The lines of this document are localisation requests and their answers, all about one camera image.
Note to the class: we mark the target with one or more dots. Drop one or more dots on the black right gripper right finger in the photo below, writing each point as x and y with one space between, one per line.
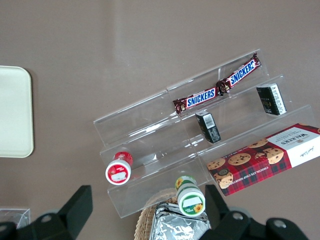
225 225

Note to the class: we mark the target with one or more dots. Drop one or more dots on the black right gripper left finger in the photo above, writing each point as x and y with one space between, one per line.
72 210

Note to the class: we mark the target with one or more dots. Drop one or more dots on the foil wrapped sandwich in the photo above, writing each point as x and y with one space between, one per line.
175 226

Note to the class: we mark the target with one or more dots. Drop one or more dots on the woven wicker basket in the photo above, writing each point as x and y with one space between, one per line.
146 220

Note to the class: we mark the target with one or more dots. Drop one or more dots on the cream plastic tray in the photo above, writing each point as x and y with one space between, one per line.
15 112

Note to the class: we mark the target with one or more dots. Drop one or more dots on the green lidded sunflower cup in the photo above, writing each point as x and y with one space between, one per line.
191 201

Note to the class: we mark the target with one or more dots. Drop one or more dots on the clear plastic container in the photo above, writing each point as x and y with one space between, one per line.
15 216

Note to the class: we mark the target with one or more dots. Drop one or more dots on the red lidded yogurt cup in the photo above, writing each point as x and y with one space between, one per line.
118 171

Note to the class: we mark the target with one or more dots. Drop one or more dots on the Walkers red tartan cookie box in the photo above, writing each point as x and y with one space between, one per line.
262 160

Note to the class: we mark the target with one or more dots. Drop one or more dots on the small black box with barcode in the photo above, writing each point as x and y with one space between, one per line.
208 127

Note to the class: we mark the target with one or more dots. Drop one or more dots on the clear acrylic tiered shelf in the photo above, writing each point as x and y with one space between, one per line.
150 140

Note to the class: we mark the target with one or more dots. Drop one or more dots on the Snickers chocolate bar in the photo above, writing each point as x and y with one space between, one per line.
200 96
241 73

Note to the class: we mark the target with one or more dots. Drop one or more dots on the black box with white side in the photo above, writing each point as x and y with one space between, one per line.
271 100

